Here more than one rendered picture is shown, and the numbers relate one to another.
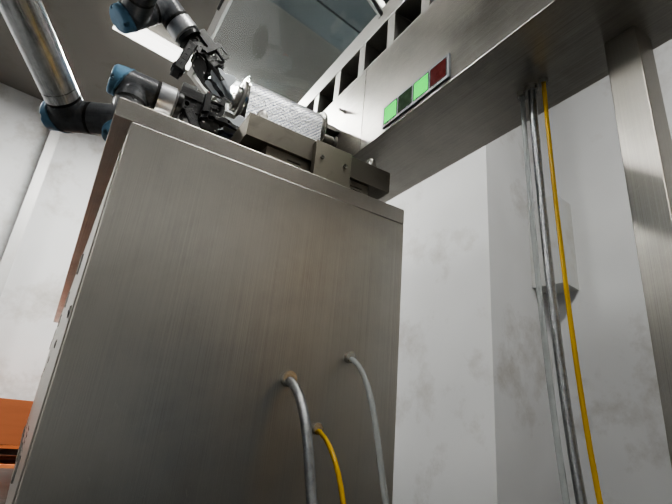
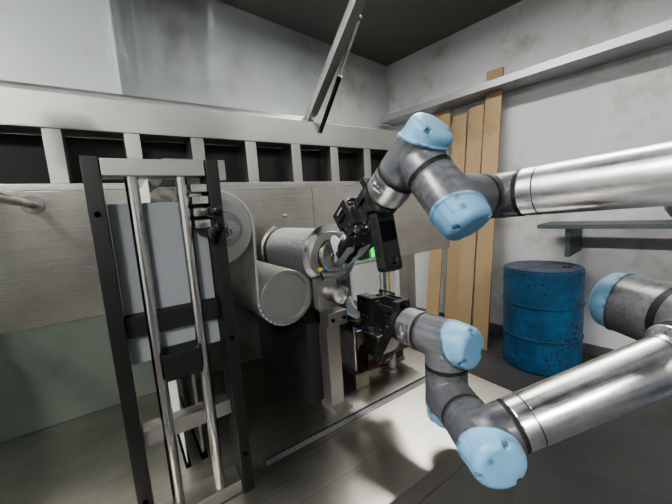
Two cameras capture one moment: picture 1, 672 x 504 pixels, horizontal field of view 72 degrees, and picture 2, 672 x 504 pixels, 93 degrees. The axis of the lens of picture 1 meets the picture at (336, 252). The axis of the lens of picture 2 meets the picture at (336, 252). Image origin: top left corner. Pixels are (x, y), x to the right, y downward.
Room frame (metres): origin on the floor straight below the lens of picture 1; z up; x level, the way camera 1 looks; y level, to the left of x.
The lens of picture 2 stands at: (1.14, 1.06, 1.36)
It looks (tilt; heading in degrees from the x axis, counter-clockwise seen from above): 8 degrees down; 266
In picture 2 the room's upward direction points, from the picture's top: 4 degrees counter-clockwise
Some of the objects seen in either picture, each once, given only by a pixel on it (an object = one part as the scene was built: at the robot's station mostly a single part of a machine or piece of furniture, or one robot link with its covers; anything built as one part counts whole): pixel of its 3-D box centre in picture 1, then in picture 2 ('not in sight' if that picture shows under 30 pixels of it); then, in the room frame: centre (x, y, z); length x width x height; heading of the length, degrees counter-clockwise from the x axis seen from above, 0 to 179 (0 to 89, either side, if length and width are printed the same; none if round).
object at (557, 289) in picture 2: not in sight; (541, 313); (-0.64, -1.30, 0.41); 0.56 x 0.54 x 0.81; 128
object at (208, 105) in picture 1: (199, 111); (385, 314); (1.00, 0.39, 1.12); 0.12 x 0.08 x 0.09; 120
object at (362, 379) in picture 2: not in sight; (331, 360); (1.12, 0.18, 0.92); 0.28 x 0.04 x 0.04; 120
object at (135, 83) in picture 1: (134, 88); (446, 341); (0.92, 0.53, 1.11); 0.11 x 0.08 x 0.09; 120
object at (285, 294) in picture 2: not in sight; (265, 287); (1.28, 0.27, 1.18); 0.26 x 0.12 x 0.12; 120
